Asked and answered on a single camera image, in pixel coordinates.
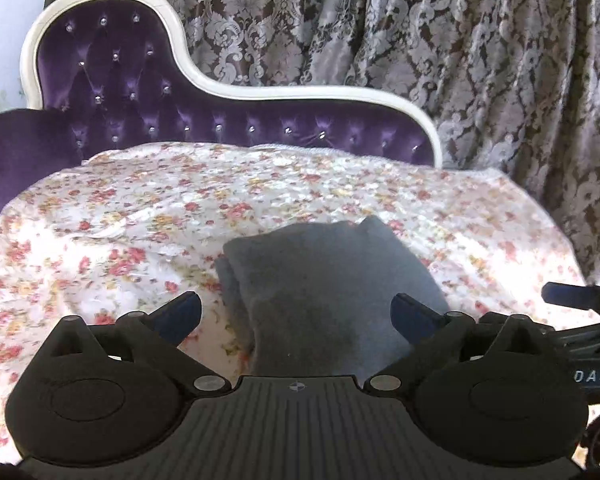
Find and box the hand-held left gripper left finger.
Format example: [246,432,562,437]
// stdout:
[49,290,232,394]

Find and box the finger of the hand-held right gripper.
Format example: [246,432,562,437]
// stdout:
[541,282,600,312]
[550,323,600,357]

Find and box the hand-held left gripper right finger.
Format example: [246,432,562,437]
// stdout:
[362,292,557,394]

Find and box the small grey-blue garment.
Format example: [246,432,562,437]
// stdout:
[215,215,451,379]

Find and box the floral blanket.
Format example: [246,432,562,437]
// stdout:
[0,142,600,467]

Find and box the grey damask curtain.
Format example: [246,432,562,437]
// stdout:
[45,0,600,288]

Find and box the purple tufted sofa white frame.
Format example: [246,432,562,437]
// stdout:
[0,0,444,261]

